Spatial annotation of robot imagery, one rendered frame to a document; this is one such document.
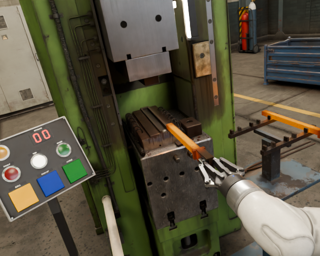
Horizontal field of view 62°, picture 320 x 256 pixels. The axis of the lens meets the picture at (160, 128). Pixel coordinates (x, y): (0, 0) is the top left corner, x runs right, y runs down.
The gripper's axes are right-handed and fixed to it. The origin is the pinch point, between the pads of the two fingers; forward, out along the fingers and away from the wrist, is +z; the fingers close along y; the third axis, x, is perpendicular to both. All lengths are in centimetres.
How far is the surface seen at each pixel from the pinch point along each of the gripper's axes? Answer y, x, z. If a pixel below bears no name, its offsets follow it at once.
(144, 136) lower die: -10.5, -9.0, 47.0
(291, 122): 55, -11, 22
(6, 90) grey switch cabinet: -187, -56, 540
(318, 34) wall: 662, -101, 582
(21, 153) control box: -60, 7, 29
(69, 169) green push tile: -46, -4, 28
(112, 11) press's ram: -13, 49, 45
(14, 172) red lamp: -63, 2, 24
